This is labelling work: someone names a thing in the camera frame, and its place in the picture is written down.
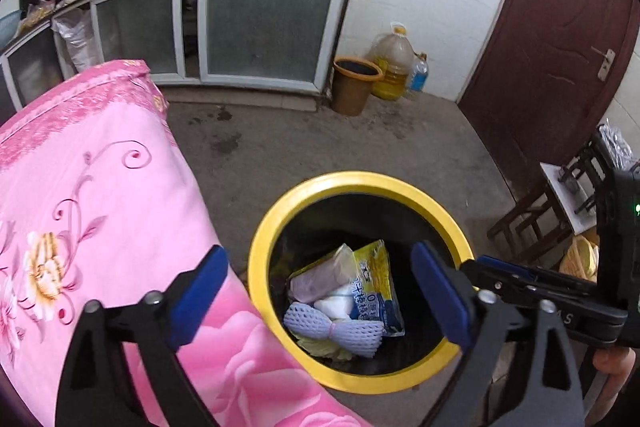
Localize yellow snack bag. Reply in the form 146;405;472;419
350;239;405;337

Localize white tissue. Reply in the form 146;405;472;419
314;284;355;321

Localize napa cabbage piece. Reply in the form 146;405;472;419
296;336;352;362

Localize yellow rimmed black trash bin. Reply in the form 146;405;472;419
248;171;473;395

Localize white framed kitchen cabinet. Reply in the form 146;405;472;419
1;0;349;119

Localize person right hand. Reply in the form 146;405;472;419
585;347;636;426

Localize wooden stool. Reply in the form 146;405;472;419
487;124;614;263

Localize dark red door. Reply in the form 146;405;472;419
459;0;639;197

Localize pink floral tablecloth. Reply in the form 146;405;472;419
1;60;361;426

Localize blue label water bottle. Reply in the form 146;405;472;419
408;53;430;92

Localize brown plastic bucket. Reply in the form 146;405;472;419
331;56;383;117

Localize large cooking oil jug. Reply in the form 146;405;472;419
368;23;416;101

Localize white grain sack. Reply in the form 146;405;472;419
52;9;101;72

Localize blue plastic basin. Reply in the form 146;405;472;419
0;10;22;49

